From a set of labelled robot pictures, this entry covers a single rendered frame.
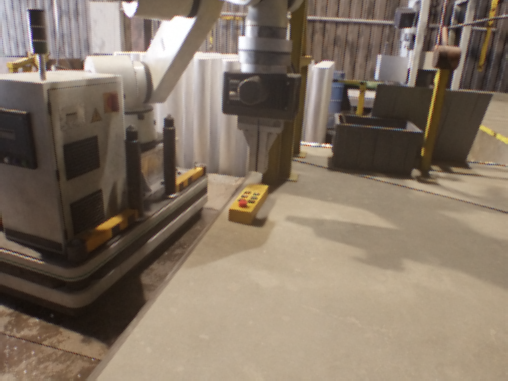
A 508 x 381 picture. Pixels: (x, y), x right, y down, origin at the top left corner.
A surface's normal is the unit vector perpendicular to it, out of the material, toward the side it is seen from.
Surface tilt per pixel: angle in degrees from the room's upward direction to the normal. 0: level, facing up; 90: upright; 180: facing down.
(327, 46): 90
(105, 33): 90
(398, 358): 0
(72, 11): 90
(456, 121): 108
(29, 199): 90
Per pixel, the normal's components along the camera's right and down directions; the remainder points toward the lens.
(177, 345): 0.07, -0.95
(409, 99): -0.17, 0.58
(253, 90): -0.23, 0.29
